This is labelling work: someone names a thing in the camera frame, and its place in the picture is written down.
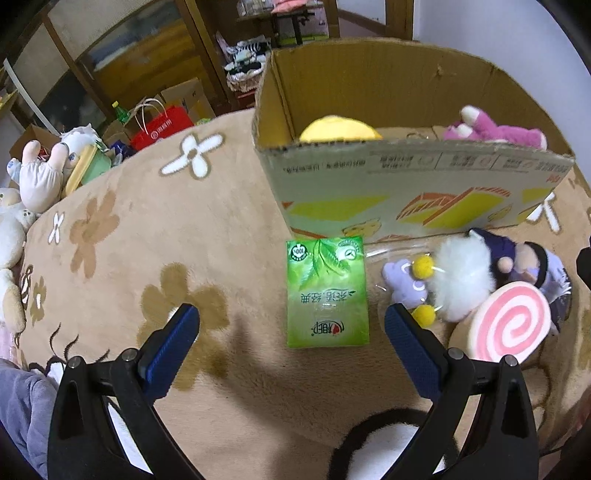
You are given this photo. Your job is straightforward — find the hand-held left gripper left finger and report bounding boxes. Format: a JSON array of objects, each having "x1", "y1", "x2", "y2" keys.
[{"x1": 47, "y1": 302, "x2": 206, "y2": 480}]

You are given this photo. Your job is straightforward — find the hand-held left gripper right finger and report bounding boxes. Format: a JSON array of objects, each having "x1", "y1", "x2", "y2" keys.
[{"x1": 384, "y1": 302, "x2": 540, "y2": 480}]

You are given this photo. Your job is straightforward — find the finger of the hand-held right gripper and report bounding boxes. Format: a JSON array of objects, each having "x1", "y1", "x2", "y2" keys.
[{"x1": 576, "y1": 235, "x2": 591, "y2": 278}]

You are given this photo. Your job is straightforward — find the doll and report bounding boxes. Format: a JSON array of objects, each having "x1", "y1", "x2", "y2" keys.
[{"x1": 466, "y1": 227, "x2": 573, "y2": 333}]

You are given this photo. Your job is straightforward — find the purple toy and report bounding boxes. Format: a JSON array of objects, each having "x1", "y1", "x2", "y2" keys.
[{"x1": 369, "y1": 240, "x2": 444, "y2": 319}]

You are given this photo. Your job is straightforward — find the white fluffy toy yellow pom-poms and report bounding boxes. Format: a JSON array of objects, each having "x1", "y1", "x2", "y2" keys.
[{"x1": 412, "y1": 231, "x2": 497, "y2": 328}]

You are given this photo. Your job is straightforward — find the pink swirl roll plush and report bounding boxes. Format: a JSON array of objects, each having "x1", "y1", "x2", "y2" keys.
[{"x1": 448, "y1": 281, "x2": 552, "y2": 365}]

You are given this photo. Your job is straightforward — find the green tea packet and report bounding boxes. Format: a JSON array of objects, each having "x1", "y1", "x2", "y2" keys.
[{"x1": 285, "y1": 235, "x2": 371, "y2": 349}]

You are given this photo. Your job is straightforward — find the printed cardboard box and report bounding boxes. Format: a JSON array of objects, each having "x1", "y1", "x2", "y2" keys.
[{"x1": 252, "y1": 37, "x2": 576, "y2": 243}]

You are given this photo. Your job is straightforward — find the brown flower print blanket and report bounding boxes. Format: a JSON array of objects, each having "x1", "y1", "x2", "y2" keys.
[{"x1": 0, "y1": 108, "x2": 591, "y2": 480}]

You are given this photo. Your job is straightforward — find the person's purple grey clothing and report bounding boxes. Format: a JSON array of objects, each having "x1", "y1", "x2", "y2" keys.
[{"x1": 0, "y1": 357, "x2": 61, "y2": 480}]

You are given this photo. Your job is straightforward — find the cream teddy plush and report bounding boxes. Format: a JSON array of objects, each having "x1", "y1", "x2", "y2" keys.
[{"x1": 0, "y1": 187, "x2": 38, "y2": 333}]

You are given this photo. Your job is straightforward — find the green box with yellow lid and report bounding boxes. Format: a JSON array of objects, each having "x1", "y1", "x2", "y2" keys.
[{"x1": 65, "y1": 145, "x2": 112, "y2": 197}]

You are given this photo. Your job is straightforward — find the red paper bag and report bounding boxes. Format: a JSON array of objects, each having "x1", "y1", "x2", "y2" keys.
[{"x1": 130, "y1": 98, "x2": 195, "y2": 151}]

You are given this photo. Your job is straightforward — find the yellow plush toy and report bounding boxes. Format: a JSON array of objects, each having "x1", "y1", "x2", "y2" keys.
[{"x1": 299, "y1": 115, "x2": 384, "y2": 141}]

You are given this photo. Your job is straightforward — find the white plush toy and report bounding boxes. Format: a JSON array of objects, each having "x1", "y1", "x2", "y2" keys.
[{"x1": 60, "y1": 124, "x2": 100, "y2": 153}]

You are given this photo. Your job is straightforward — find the plain cardboard box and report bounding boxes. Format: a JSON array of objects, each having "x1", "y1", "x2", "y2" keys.
[
  {"x1": 159, "y1": 78, "x2": 215, "y2": 121},
  {"x1": 9, "y1": 124, "x2": 61, "y2": 162}
]

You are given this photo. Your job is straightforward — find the wicker basket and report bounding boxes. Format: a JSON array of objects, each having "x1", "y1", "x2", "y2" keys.
[{"x1": 226, "y1": 69, "x2": 266, "y2": 93}]

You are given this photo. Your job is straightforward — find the wooden glass door cabinet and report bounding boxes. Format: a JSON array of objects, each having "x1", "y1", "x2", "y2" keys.
[{"x1": 0, "y1": 0, "x2": 232, "y2": 139}]

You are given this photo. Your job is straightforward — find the white pole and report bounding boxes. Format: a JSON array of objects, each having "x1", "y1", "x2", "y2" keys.
[{"x1": 4, "y1": 59, "x2": 38, "y2": 116}]

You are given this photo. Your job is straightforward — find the black white striped plush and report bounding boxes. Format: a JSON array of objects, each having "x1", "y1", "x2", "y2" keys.
[{"x1": 225, "y1": 39, "x2": 273, "y2": 77}]

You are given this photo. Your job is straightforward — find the wooden shelf unit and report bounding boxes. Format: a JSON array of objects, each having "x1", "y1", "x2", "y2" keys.
[{"x1": 182, "y1": 0, "x2": 416, "y2": 112}]

